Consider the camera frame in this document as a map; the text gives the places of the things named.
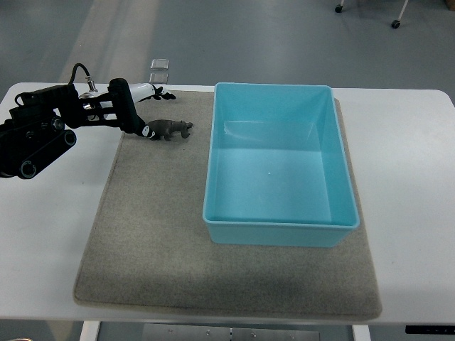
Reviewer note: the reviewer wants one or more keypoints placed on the lower metal floor plate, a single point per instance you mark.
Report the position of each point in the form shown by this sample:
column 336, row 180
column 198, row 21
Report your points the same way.
column 158, row 78

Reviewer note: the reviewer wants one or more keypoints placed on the grey metal table crossbar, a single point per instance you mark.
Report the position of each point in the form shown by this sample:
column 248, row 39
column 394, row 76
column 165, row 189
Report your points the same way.
column 155, row 331

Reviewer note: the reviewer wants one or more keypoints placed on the right black caster wheel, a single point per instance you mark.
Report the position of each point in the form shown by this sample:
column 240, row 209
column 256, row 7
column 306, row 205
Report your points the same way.
column 395, row 24

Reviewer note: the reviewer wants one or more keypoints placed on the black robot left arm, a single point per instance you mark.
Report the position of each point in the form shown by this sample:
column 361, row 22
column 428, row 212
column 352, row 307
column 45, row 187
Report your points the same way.
column 41, row 127

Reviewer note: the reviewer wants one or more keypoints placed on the white table leg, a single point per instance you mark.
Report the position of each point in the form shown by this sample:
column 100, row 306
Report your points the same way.
column 90, row 331

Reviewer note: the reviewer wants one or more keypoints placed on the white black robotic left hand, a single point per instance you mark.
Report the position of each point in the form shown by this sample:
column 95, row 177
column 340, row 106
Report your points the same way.
column 124, row 97

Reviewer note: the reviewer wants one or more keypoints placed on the blue plastic box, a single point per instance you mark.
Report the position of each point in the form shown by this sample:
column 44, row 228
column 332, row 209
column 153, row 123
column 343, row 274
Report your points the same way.
column 277, row 168

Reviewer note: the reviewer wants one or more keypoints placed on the black table control panel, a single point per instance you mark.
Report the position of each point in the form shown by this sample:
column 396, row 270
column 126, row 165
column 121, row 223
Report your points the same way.
column 430, row 330

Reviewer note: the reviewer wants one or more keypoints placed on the beige felt mat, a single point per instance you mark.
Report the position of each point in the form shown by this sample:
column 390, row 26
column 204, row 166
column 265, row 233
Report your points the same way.
column 149, row 248

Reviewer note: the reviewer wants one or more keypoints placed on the brown toy hippo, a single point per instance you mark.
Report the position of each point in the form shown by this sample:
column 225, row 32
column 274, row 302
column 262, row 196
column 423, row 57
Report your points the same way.
column 164, row 128

